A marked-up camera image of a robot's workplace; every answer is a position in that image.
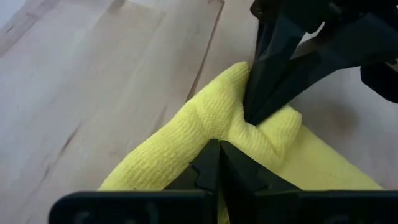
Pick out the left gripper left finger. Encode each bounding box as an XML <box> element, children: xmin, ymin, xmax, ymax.
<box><xmin>49</xmin><ymin>139</ymin><xmax>221</xmax><ymax>224</ymax></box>

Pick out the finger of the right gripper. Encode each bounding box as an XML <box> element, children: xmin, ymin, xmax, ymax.
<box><xmin>244</xmin><ymin>14</ymin><xmax>305</xmax><ymax>124</ymax></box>
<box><xmin>253</xmin><ymin>12</ymin><xmax>398</xmax><ymax>126</ymax></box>

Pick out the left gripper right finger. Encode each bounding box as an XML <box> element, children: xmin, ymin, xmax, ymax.
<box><xmin>220</xmin><ymin>140</ymin><xmax>398</xmax><ymax>224</ymax></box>

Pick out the yellow microfiber towel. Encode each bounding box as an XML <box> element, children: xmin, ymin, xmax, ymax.
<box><xmin>98</xmin><ymin>61</ymin><xmax>383</xmax><ymax>224</ymax></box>

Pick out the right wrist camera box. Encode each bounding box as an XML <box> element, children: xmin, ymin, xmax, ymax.
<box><xmin>360</xmin><ymin>62</ymin><xmax>398</xmax><ymax>103</ymax></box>

